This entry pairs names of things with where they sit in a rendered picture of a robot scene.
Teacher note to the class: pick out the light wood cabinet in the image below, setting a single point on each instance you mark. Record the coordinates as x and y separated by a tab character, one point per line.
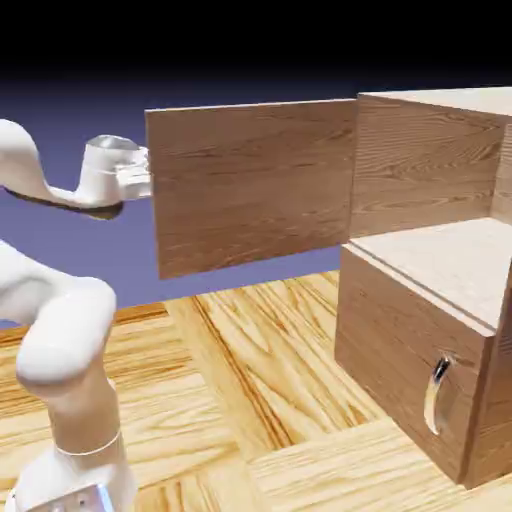
420	168

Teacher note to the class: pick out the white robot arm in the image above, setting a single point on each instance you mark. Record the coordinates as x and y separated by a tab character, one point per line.
64	328

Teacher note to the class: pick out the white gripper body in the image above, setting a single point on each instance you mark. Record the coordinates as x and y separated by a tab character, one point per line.
138	190

